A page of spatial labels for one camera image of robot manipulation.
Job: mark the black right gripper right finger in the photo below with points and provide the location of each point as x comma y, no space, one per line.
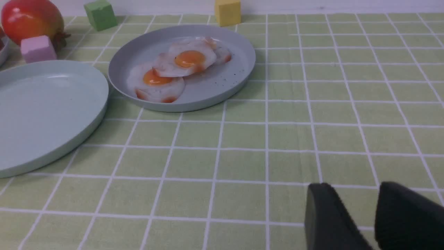
406,220

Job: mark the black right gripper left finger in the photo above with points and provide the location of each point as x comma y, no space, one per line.
328,224

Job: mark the fried egg top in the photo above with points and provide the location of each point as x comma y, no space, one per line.
184,59

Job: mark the fried egg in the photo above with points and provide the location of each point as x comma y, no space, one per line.
144,82
184,59
223,54

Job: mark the green checkered tablecloth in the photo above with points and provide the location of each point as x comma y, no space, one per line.
349,99

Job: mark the grey egg plate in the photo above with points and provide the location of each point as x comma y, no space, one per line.
203,89

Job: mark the fried egg back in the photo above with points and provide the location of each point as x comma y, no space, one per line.
223,54

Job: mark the fried egg front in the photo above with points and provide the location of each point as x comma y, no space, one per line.
144,82

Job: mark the yellow cube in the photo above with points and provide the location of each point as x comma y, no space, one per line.
227,12

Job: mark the light green centre plate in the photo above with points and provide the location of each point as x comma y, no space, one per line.
47,109

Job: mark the green cube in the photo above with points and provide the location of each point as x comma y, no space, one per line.
100,15

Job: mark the pink cube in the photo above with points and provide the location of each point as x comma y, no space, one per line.
36,49

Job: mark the red mango fruit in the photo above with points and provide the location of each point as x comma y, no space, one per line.
23,19

